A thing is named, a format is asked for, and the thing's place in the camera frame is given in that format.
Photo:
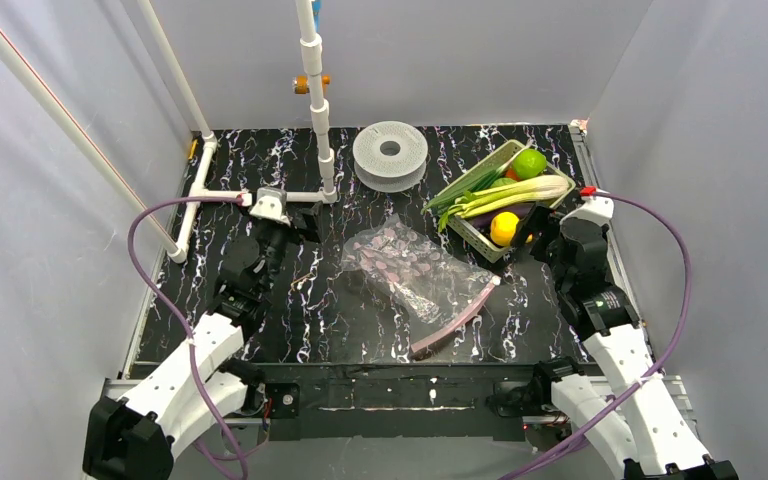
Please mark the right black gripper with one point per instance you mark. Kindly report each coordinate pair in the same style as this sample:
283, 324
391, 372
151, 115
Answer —
542, 225

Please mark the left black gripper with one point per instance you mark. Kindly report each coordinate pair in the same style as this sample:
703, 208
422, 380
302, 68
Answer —
294, 220

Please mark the toy celery stalk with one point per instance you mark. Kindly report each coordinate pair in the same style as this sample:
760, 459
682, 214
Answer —
472, 204

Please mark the clear pink zip top bag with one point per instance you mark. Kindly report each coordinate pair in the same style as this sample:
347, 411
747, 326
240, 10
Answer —
438, 292

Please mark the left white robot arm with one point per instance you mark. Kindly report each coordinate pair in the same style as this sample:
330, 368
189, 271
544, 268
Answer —
140, 434

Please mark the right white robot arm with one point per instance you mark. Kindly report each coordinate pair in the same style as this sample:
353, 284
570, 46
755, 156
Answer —
640, 433

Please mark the yellow toy lemon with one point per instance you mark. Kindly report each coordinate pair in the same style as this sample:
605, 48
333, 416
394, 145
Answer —
503, 228

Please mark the green perforated plastic basket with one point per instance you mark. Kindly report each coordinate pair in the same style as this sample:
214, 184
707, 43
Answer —
480, 240

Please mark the purple toy eggplant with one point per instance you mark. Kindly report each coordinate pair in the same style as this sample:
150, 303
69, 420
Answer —
484, 221

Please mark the green toy apple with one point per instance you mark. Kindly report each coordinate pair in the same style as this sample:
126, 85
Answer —
528, 164

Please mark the green toy okra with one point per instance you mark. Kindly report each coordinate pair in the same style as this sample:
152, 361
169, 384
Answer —
485, 171

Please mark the grey filament spool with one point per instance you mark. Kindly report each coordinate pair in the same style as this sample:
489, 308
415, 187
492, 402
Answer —
390, 156

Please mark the orange pipe clamp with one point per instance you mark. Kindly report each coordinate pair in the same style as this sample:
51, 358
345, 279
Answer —
301, 85

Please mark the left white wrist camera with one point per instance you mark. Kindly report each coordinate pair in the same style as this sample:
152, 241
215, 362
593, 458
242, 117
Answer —
270, 204

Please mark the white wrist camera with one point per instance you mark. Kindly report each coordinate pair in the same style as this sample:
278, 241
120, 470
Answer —
270, 204
598, 210

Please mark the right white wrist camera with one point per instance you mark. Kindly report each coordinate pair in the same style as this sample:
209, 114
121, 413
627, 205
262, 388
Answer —
598, 210

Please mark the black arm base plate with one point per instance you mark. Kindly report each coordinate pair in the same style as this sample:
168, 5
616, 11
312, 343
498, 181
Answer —
418, 400

